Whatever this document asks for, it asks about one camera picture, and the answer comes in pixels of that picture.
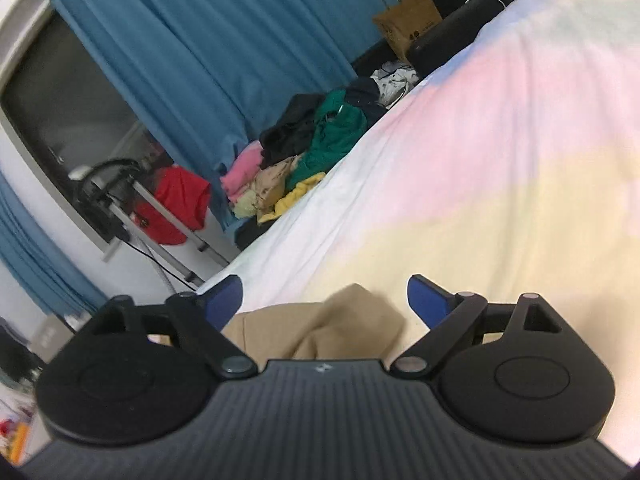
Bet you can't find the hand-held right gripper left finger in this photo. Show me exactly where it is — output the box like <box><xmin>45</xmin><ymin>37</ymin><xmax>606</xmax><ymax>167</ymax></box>
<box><xmin>92</xmin><ymin>275</ymin><xmax>259</xmax><ymax>378</ymax></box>

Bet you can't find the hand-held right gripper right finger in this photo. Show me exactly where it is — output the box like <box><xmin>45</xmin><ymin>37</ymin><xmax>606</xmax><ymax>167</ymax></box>
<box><xmin>390</xmin><ymin>274</ymin><xmax>565</xmax><ymax>380</ymax></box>

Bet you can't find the khaki garment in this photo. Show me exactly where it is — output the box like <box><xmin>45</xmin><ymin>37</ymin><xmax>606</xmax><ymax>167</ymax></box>
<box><xmin>220</xmin><ymin>282</ymin><xmax>407</xmax><ymax>361</ymax></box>

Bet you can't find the blue garment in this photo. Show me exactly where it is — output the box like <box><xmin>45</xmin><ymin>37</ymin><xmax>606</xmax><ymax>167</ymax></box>
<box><xmin>212</xmin><ymin>195</ymin><xmax>241</xmax><ymax>233</ymax></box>

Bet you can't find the pale yellow garment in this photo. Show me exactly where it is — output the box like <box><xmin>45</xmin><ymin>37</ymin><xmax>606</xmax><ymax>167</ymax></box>
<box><xmin>233</xmin><ymin>191</ymin><xmax>260</xmax><ymax>220</ymax></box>

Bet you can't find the red garment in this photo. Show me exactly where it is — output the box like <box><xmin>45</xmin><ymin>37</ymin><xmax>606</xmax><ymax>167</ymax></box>
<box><xmin>135</xmin><ymin>164</ymin><xmax>212</xmax><ymax>246</ymax></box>

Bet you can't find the bright yellow garment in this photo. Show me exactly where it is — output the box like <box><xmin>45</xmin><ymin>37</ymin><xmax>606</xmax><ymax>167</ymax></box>
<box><xmin>257</xmin><ymin>171</ymin><xmax>327</xmax><ymax>225</ymax></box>

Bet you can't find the beige garment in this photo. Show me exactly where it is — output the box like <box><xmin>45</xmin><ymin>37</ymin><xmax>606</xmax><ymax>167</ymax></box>
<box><xmin>250</xmin><ymin>154</ymin><xmax>303</xmax><ymax>218</ymax></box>

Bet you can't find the pastel printed blanket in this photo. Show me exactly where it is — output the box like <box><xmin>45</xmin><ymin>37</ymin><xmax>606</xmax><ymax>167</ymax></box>
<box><xmin>197</xmin><ymin>0</ymin><xmax>640</xmax><ymax>466</ymax></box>

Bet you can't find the garment steamer stand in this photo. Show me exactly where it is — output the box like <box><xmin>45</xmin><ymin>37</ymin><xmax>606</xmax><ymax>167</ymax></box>
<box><xmin>67</xmin><ymin>157</ymin><xmax>231</xmax><ymax>291</ymax></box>

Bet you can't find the black garment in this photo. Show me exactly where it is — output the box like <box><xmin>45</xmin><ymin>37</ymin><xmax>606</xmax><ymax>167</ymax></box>
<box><xmin>259</xmin><ymin>92</ymin><xmax>328</xmax><ymax>168</ymax></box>

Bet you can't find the green garment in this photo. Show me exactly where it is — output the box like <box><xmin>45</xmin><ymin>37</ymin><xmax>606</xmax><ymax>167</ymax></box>
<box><xmin>286</xmin><ymin>89</ymin><xmax>368</xmax><ymax>191</ymax></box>

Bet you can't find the narrow blue curtain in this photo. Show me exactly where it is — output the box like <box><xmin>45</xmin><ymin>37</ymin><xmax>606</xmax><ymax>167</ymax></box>
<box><xmin>0</xmin><ymin>170</ymin><xmax>108</xmax><ymax>316</ymax></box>

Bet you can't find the navy garment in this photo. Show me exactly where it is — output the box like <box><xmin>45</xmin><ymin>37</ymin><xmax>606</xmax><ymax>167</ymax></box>
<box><xmin>345</xmin><ymin>76</ymin><xmax>401</xmax><ymax>121</ymax></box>

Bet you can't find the white printed garment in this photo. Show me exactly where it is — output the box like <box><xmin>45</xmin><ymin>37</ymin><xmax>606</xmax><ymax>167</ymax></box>
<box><xmin>370</xmin><ymin>60</ymin><xmax>421</xmax><ymax>108</ymax></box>

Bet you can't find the wide blue curtain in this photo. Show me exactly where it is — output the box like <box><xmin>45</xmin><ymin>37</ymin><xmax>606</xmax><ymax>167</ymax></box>
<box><xmin>42</xmin><ymin>0</ymin><xmax>418</xmax><ymax>181</ymax></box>

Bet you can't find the black sofa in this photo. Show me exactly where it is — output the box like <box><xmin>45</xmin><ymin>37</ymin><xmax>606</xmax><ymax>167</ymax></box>
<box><xmin>350</xmin><ymin>0</ymin><xmax>526</xmax><ymax>81</ymax></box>

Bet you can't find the brown paper bag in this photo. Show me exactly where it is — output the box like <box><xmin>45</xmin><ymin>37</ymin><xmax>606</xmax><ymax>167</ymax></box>
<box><xmin>372</xmin><ymin>0</ymin><xmax>443</xmax><ymax>61</ymax></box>

